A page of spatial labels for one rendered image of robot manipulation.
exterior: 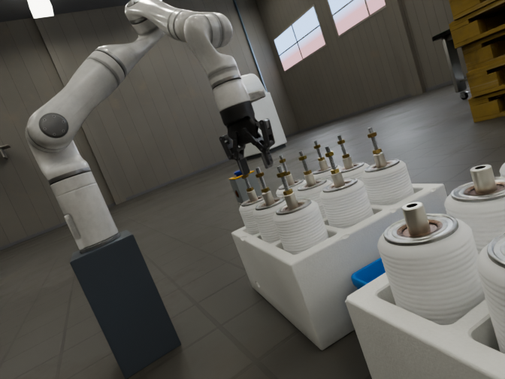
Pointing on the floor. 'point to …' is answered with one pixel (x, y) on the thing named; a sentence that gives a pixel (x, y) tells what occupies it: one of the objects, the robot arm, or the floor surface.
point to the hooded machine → (266, 110)
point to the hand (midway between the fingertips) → (255, 165)
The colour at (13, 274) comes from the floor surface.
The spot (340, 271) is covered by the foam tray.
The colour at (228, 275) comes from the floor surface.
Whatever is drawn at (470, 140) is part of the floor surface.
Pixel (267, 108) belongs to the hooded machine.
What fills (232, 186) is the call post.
